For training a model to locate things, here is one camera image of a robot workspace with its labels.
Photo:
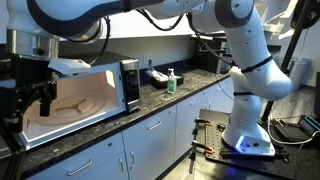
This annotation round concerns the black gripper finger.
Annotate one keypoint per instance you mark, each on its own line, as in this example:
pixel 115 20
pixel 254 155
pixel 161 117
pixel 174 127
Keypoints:
pixel 45 100
pixel 10 106

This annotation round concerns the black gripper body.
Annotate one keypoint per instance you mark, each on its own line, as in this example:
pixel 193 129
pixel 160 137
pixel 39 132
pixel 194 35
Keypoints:
pixel 30 71

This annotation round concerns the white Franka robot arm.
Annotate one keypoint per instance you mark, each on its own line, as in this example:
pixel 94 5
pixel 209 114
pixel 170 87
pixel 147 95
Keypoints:
pixel 253 66

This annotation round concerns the glass microwave turntable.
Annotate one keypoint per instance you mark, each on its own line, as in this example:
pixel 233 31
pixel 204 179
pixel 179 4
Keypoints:
pixel 66 111

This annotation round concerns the black microwave oven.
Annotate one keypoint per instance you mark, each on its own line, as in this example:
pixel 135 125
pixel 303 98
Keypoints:
pixel 131 83

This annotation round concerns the black power plug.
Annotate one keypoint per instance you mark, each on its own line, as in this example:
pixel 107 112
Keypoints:
pixel 150 63

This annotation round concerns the white crumpled tissue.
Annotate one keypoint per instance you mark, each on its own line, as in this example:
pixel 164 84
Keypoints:
pixel 156 75

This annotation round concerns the black tissue box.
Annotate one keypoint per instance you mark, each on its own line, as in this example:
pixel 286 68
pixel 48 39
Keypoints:
pixel 160 82

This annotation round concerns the pale blue lower cabinets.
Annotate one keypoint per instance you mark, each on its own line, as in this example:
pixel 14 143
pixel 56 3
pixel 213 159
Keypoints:
pixel 150 150

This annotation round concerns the white upper cabinet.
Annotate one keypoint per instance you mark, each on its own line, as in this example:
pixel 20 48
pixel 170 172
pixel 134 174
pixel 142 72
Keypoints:
pixel 140 28

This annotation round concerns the green hand sanitizer bottle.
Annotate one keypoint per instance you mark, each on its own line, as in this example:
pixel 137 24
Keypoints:
pixel 171 85

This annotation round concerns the orange black clamp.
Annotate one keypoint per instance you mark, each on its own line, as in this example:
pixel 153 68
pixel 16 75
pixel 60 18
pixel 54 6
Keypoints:
pixel 201 146
pixel 203 122

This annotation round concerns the black coffee machine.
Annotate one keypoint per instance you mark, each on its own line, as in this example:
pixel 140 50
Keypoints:
pixel 210 56

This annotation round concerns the flat black box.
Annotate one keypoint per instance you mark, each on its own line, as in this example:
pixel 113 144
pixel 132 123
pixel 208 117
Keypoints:
pixel 291 132

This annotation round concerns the white trash bin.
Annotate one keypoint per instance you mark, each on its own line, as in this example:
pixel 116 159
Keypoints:
pixel 298 75

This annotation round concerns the black tripod stand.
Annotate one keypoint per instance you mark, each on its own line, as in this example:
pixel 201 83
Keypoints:
pixel 293 43

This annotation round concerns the black perforated breadboard base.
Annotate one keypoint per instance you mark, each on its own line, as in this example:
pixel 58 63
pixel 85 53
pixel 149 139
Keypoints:
pixel 300 163

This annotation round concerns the teal-edged black box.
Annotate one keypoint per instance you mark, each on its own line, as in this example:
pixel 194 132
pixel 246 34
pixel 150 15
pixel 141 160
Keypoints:
pixel 311 124

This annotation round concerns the white wall outlet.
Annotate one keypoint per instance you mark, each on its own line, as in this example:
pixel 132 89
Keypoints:
pixel 147 58

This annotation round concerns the white wall shelf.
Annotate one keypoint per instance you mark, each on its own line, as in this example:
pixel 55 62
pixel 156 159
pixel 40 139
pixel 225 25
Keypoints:
pixel 276 26

